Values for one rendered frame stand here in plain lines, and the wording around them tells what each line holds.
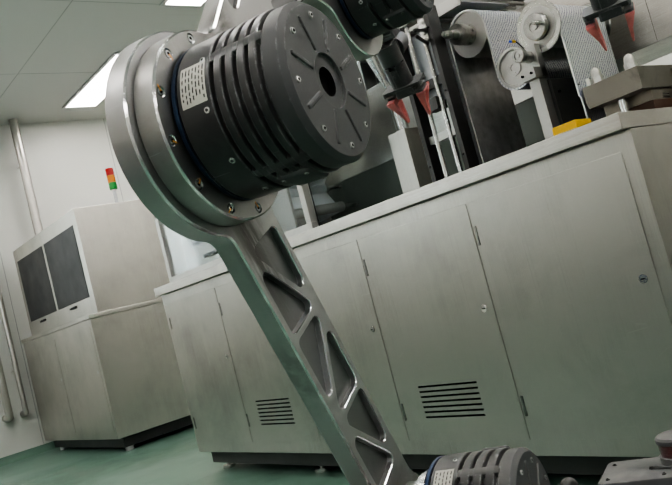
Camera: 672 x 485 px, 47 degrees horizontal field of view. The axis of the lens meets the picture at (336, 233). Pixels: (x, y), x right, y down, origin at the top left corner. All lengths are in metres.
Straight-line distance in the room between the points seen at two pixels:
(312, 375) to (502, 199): 1.24
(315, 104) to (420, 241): 1.59
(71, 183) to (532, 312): 5.77
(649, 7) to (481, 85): 0.54
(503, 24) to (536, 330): 0.97
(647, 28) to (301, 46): 1.85
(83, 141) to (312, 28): 6.78
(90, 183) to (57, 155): 0.38
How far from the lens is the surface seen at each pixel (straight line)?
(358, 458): 1.01
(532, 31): 2.32
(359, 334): 2.62
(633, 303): 1.94
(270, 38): 0.76
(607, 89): 2.17
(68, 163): 7.43
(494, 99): 2.61
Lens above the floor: 0.67
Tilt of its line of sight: 4 degrees up
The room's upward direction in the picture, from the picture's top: 15 degrees counter-clockwise
